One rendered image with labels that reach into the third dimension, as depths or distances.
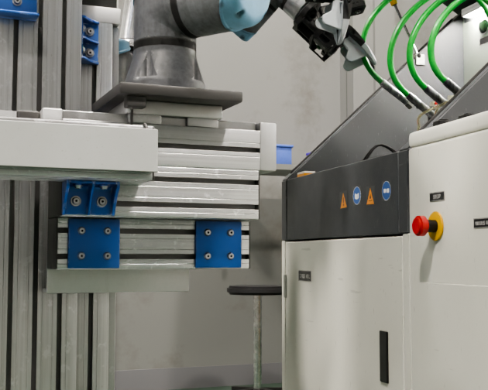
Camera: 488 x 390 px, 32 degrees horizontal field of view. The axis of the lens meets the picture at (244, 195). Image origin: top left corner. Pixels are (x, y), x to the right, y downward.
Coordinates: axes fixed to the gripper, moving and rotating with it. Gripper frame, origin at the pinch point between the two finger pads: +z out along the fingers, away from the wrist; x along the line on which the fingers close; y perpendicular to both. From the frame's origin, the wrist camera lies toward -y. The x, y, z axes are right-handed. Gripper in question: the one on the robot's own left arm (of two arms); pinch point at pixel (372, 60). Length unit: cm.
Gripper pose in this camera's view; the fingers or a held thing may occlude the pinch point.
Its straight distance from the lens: 202.6
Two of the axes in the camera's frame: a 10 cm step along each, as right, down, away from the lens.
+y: -7.2, 6.6, -2.3
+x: 0.3, -2.9, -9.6
